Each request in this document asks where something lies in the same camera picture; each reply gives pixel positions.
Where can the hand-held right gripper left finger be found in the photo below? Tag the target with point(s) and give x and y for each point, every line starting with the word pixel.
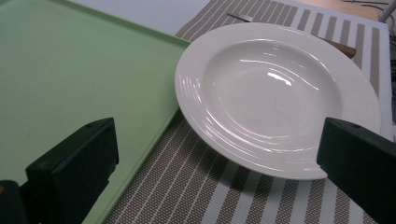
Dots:
pixel 73 168

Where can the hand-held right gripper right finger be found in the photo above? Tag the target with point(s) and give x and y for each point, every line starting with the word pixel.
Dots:
pixel 358 165

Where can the brown striped woven placemat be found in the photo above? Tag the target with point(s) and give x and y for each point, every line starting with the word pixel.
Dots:
pixel 193 193

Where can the white deep plate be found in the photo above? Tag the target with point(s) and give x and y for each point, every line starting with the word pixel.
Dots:
pixel 267 93

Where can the green plastic tray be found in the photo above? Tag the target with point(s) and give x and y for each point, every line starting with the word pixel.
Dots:
pixel 71 77

